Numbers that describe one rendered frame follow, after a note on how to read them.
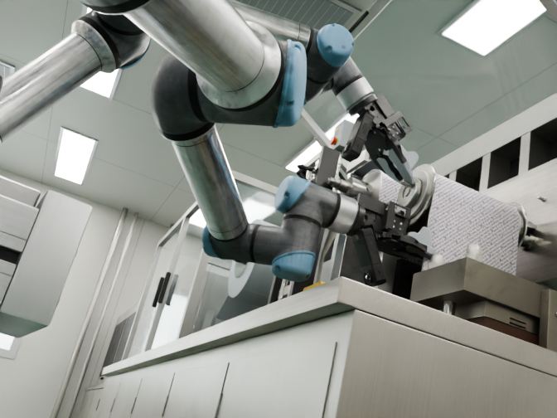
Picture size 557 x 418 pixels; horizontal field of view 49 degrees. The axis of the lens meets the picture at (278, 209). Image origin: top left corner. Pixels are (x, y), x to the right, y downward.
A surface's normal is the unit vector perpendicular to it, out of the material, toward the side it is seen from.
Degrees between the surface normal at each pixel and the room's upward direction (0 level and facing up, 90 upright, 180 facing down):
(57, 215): 90
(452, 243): 90
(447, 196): 90
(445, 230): 90
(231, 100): 153
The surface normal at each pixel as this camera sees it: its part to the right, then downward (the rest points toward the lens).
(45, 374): 0.39, -0.28
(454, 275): -0.90, -0.34
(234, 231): 0.49, 0.61
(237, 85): 0.24, 0.95
